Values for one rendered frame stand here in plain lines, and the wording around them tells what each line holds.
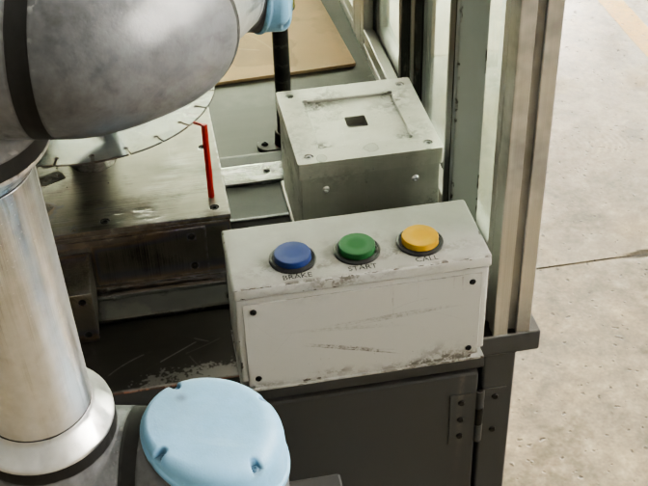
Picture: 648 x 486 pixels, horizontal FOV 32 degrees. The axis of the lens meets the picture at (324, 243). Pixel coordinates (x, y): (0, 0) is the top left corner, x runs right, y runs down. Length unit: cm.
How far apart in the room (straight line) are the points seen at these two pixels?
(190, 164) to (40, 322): 67
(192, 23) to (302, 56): 123
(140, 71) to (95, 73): 3
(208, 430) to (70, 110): 36
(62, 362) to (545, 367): 167
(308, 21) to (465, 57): 80
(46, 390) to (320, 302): 42
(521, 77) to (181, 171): 50
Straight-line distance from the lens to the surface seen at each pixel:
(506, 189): 123
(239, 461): 92
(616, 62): 356
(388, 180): 141
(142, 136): 135
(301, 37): 198
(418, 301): 125
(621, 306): 261
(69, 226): 140
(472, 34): 125
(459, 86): 128
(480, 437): 150
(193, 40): 70
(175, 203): 141
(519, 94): 117
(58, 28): 66
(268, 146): 168
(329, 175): 138
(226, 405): 96
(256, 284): 119
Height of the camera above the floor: 165
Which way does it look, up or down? 37 degrees down
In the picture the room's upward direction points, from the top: 2 degrees counter-clockwise
